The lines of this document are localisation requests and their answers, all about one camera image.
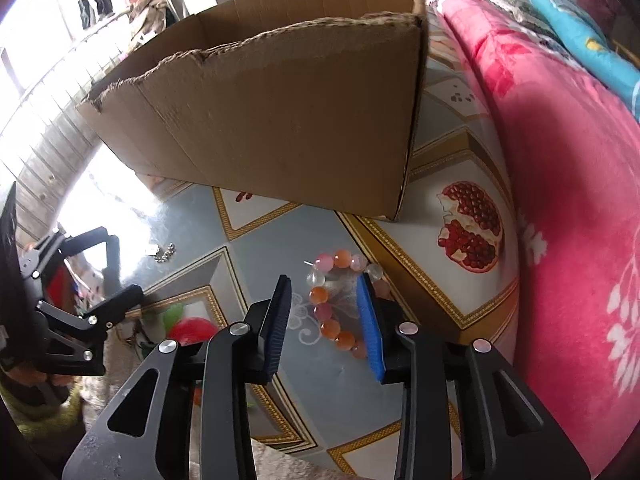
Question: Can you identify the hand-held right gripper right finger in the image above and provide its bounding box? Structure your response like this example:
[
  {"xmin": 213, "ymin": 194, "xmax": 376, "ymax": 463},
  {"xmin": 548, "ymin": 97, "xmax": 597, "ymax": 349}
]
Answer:
[{"xmin": 356, "ymin": 273, "xmax": 590, "ymax": 480}]

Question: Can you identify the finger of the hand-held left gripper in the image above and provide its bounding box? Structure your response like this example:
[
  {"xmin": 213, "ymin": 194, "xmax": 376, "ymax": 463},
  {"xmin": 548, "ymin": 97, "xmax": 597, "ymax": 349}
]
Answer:
[
  {"xmin": 19, "ymin": 226, "xmax": 122, "ymax": 286},
  {"xmin": 36, "ymin": 284, "xmax": 146, "ymax": 377}
]

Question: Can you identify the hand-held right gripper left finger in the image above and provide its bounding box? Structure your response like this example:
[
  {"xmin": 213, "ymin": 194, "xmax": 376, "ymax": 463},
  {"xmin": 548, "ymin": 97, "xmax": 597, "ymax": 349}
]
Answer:
[{"xmin": 62, "ymin": 274, "xmax": 293, "ymax": 480}]

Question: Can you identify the orange pink bead bracelet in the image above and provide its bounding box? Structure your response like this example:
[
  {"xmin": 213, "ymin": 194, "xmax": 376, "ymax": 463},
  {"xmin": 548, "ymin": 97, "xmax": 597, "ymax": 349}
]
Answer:
[{"xmin": 306, "ymin": 249, "xmax": 397, "ymax": 361}]

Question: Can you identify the small metal chain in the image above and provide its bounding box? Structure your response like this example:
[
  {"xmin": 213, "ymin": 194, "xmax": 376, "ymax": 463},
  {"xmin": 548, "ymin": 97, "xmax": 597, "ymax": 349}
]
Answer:
[{"xmin": 149, "ymin": 243, "xmax": 179, "ymax": 264}]

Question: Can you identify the brown cardboard box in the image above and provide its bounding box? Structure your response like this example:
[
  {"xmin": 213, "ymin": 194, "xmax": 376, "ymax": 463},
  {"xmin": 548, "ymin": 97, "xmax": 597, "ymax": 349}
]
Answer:
[{"xmin": 75, "ymin": 0, "xmax": 430, "ymax": 222}]

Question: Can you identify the fruit print tablecloth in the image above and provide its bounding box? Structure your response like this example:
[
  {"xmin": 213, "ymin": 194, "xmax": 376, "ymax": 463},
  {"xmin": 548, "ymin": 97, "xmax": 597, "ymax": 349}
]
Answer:
[{"xmin": 57, "ymin": 10, "xmax": 521, "ymax": 480}]

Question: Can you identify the metal window railing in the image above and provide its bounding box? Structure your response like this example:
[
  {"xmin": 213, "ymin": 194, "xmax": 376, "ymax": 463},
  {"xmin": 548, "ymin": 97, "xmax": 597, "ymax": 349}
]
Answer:
[{"xmin": 0, "ymin": 20, "xmax": 131, "ymax": 241}]

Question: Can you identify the pink floral blanket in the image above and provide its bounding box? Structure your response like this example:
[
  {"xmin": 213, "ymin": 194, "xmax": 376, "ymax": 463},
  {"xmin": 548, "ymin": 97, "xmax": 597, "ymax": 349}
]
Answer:
[{"xmin": 425, "ymin": 0, "xmax": 640, "ymax": 480}]

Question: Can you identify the pile of clothes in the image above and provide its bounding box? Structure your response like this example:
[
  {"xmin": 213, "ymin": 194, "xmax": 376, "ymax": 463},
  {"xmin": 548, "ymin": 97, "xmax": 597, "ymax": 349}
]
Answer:
[{"xmin": 127, "ymin": 0, "xmax": 181, "ymax": 41}]

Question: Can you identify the grey patterned cloth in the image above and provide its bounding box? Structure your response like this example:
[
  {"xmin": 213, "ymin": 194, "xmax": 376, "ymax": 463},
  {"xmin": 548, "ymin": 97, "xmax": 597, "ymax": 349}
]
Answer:
[{"xmin": 465, "ymin": 0, "xmax": 558, "ymax": 43}]

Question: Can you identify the blue printed pillow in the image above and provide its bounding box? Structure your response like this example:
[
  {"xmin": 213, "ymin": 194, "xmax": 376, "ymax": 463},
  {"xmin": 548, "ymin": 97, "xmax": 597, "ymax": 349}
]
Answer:
[{"xmin": 524, "ymin": 0, "xmax": 640, "ymax": 126}]

